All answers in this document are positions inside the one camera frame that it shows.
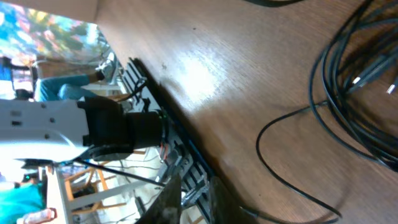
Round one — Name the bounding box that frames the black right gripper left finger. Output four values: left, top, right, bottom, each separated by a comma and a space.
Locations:
136, 175, 182, 224

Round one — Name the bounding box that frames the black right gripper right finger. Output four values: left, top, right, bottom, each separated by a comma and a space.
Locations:
209, 177, 257, 224

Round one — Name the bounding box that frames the thin black usb cable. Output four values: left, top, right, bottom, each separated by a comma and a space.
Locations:
239, 18, 398, 224

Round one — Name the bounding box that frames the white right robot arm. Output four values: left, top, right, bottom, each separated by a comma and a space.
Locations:
1, 97, 257, 223

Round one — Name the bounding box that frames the person in teal shirt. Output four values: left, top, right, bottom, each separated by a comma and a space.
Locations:
1, 182, 58, 224

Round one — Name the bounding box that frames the seated person in jeans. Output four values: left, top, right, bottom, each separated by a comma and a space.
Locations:
33, 59, 117, 102

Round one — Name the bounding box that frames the black aluminium table edge rail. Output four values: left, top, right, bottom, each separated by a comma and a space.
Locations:
122, 57, 215, 223

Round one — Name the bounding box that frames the white and wooden furniture frame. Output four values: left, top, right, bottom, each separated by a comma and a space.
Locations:
44, 162, 162, 224

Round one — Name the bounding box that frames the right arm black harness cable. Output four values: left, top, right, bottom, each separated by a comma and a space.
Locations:
74, 158, 165, 188

